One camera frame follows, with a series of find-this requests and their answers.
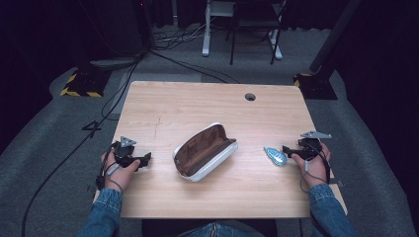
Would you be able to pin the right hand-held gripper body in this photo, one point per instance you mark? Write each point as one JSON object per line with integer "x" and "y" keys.
{"x": 310, "y": 143}

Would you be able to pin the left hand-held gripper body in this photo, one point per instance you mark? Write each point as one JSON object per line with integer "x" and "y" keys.
{"x": 124, "y": 151}

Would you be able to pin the light blue leaf-shaped eraser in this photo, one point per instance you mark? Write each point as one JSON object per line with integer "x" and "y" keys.
{"x": 276, "y": 156}

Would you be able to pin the white pencil case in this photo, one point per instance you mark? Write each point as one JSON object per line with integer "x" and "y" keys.
{"x": 205, "y": 152}

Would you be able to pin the person's left hand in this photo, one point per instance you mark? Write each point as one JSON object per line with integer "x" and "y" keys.
{"x": 121, "y": 174}

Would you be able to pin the person's right hand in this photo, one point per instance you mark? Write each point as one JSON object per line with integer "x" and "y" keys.
{"x": 315, "y": 167}

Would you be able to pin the black yellow striped stand base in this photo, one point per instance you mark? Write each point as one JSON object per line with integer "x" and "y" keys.
{"x": 84, "y": 85}

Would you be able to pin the black stand with base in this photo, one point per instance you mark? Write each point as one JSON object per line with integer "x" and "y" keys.
{"x": 321, "y": 65}

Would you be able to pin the person's lap in jeans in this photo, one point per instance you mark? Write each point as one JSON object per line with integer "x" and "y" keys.
{"x": 219, "y": 229}

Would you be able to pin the black chair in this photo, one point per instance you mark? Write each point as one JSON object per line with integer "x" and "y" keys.
{"x": 255, "y": 26}

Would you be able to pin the white desk frame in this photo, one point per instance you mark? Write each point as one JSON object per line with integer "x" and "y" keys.
{"x": 210, "y": 29}

